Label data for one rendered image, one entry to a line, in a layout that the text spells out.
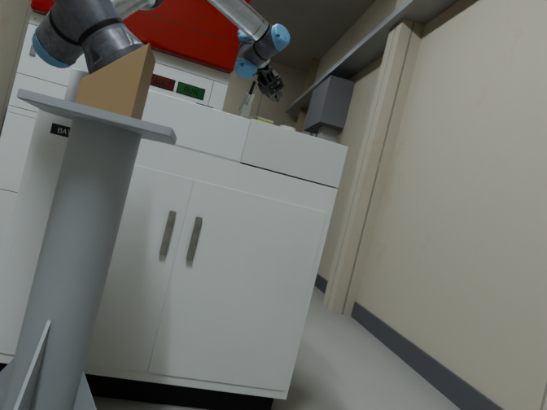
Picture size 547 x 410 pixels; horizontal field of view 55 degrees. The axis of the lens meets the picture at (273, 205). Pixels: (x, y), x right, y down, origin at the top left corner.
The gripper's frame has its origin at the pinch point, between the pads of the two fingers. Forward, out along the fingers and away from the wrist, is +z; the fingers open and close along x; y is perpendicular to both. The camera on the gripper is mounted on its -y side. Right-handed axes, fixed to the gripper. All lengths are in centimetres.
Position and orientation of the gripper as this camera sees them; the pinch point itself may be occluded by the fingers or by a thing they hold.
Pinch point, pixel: (276, 98)
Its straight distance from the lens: 215.2
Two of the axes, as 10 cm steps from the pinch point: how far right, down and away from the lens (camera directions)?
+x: 8.4, -5.5, 0.4
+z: 3.2, 5.5, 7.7
